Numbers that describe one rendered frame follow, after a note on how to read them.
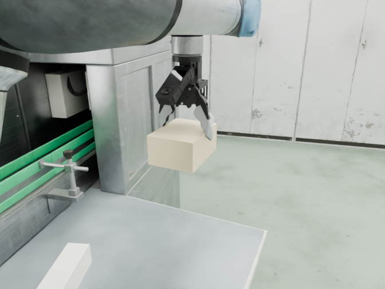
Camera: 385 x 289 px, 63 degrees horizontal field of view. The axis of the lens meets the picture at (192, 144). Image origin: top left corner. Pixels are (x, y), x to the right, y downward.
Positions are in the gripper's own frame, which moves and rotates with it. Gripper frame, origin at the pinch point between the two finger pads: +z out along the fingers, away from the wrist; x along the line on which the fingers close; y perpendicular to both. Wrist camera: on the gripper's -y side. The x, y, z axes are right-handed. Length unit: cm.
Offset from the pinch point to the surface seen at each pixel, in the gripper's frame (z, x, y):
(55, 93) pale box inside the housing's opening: 0, 69, 25
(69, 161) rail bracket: 12.4, 37.3, -2.8
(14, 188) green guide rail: 18, 47, -15
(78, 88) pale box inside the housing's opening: -1, 68, 36
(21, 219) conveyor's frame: 27, 45, -17
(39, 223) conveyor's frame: 32, 46, -11
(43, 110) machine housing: 6, 72, 20
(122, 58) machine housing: -15.8, 34.7, 24.3
